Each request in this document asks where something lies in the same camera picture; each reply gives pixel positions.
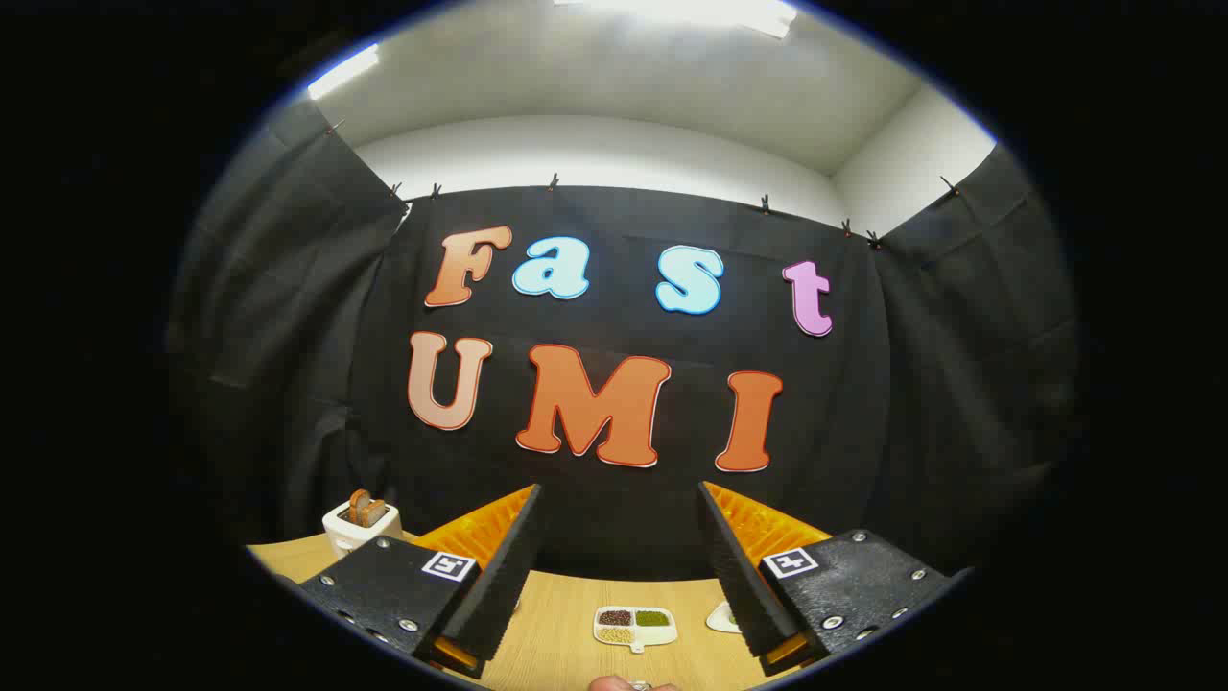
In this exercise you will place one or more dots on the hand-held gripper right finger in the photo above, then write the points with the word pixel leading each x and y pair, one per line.
pixel 743 585

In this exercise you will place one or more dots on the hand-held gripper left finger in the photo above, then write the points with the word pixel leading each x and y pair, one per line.
pixel 504 585

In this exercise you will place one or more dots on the small white dish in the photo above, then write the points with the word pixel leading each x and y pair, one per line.
pixel 720 619

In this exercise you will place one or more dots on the white divided dish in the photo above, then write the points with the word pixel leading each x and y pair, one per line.
pixel 662 635

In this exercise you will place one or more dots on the pile of green beans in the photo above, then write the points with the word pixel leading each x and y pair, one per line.
pixel 651 618

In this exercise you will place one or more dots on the pile of dark red beans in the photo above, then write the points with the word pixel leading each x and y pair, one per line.
pixel 615 617

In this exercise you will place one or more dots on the pile of yellow soybeans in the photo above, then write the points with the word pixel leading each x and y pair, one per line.
pixel 615 634

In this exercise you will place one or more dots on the light toast slice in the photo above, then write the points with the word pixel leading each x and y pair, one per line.
pixel 377 512

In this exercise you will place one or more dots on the white toaster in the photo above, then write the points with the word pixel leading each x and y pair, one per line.
pixel 350 539

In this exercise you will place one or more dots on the brown toast slice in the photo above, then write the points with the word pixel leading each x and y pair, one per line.
pixel 359 506

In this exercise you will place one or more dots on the black backdrop cloth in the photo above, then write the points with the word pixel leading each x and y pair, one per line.
pixel 844 432

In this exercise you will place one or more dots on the row of small cloth clips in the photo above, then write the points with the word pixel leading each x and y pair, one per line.
pixel 554 181

